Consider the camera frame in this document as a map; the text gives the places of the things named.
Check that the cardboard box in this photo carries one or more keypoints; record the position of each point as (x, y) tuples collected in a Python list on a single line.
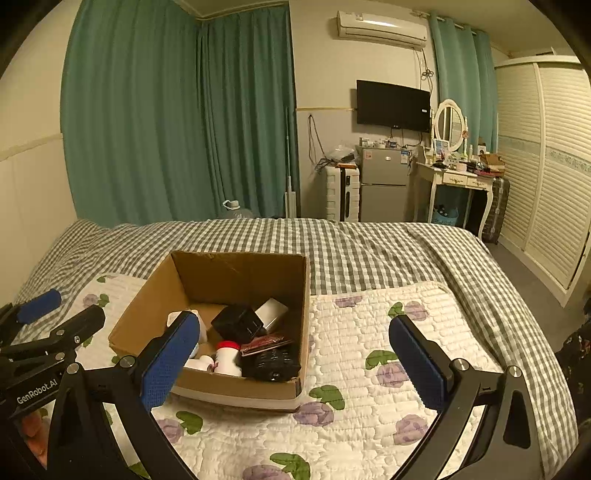
[(240, 387)]

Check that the clear plastic bag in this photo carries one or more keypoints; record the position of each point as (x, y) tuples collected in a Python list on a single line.
[(340, 153)]

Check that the red packet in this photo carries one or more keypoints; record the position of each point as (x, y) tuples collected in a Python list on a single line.
[(265, 345)]

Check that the grey two-door fridge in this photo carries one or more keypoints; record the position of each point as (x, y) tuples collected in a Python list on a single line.
[(383, 184)]

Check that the narrow green curtain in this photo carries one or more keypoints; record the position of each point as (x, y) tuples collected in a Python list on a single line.
[(457, 64)]

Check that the white dressing table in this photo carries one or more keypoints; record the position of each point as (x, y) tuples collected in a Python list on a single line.
[(455, 177)]

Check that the wide green curtain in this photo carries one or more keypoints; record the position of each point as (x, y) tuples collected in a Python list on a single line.
[(161, 115)]

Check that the person's dark floral clothing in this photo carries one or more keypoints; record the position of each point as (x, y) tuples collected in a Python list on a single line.
[(575, 355)]

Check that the white air conditioner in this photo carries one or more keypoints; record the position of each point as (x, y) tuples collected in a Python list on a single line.
[(381, 30)]

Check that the dark suitcase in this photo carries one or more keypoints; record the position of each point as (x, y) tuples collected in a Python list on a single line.
[(498, 207)]

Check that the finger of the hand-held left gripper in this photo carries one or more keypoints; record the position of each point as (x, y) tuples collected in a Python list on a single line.
[(78, 323), (39, 304)]

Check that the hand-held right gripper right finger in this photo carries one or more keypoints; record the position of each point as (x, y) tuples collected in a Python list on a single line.
[(415, 364)]

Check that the black remote control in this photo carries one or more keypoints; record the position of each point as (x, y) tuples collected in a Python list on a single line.
[(270, 364)]

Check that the white handheld massager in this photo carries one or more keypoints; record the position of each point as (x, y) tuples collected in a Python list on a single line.
[(203, 363)]

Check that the white ribbed suitcase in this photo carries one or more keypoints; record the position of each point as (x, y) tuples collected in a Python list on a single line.
[(334, 194)]

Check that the white oval mirror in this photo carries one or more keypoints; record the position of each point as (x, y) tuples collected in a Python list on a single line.
[(449, 122)]

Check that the black wall television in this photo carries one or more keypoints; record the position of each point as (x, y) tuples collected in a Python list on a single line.
[(392, 105)]

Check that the person's left hand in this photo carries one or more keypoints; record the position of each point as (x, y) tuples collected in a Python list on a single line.
[(32, 429)]

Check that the white power adapter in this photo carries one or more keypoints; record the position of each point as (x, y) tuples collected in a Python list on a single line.
[(272, 316)]

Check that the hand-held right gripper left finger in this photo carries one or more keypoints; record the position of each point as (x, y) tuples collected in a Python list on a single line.
[(171, 364)]

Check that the blue plastic basket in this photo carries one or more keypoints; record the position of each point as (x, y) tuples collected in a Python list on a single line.
[(447, 216)]

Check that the clear water jug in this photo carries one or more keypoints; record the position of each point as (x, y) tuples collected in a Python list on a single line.
[(235, 210)]

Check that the white louvred wardrobe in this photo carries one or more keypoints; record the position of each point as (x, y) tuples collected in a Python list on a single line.
[(549, 184)]

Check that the black power adapter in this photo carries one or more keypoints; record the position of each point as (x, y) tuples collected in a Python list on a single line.
[(235, 323)]

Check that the white floral quilt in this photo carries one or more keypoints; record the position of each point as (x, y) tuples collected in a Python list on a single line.
[(351, 341)]

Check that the white bottle red label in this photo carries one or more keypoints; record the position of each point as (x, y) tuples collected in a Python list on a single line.
[(228, 360)]

